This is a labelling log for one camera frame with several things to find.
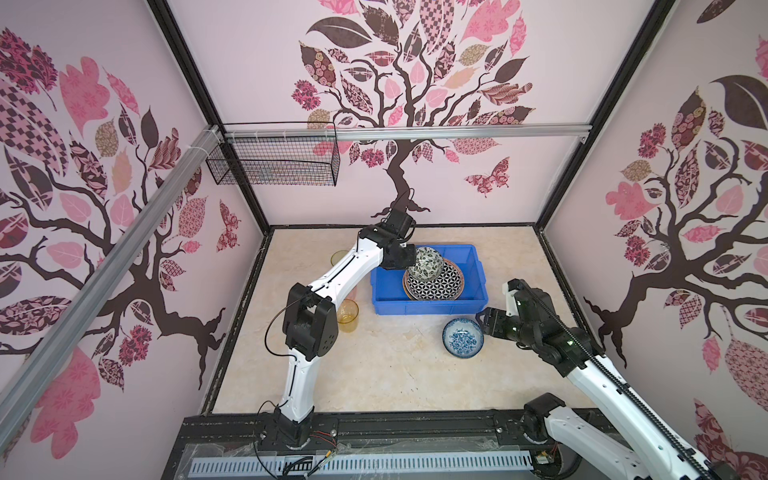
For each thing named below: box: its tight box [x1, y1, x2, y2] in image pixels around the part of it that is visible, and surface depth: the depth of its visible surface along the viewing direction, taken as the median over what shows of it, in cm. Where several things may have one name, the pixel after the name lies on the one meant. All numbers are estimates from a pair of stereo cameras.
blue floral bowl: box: [442, 318, 485, 359], surface depth 87 cm
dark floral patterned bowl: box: [407, 246, 444, 281], surface depth 94 cm
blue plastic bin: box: [370, 244, 489, 315], surface depth 97 cm
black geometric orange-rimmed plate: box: [402, 258, 465, 302], surface depth 100 cm
